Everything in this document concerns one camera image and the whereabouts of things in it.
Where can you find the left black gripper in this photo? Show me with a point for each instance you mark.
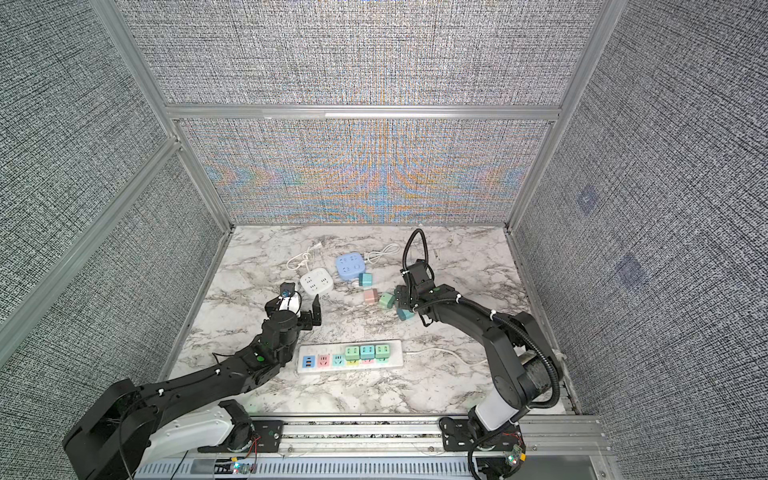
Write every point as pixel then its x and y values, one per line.
pixel 306 317

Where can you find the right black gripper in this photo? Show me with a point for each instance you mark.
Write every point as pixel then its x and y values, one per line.
pixel 401 295

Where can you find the teal adapter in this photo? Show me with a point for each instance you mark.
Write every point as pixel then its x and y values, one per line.
pixel 405 314
pixel 365 280
pixel 367 352

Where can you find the long white power strip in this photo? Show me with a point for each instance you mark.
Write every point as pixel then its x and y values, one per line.
pixel 329 358

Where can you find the green adapter lowest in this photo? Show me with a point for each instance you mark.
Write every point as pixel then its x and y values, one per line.
pixel 382 351

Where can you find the green adapter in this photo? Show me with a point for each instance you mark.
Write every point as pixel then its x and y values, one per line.
pixel 352 353
pixel 387 300

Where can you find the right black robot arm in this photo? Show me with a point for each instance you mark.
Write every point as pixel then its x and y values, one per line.
pixel 524 370

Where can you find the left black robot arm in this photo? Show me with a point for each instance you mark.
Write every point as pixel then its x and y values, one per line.
pixel 130 425

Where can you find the pink plug adapter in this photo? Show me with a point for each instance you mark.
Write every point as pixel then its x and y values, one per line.
pixel 370 296

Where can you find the white square power strip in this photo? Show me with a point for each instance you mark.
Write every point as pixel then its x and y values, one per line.
pixel 317 282

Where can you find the green adapter beside pink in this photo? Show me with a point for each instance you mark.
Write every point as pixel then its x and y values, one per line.
pixel 387 300

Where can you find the blue square power strip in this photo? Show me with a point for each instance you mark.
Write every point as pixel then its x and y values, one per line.
pixel 350 265

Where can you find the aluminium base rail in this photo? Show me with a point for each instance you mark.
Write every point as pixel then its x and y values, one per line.
pixel 403 447

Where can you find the aluminium enclosure frame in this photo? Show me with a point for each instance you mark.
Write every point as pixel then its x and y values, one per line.
pixel 690 77

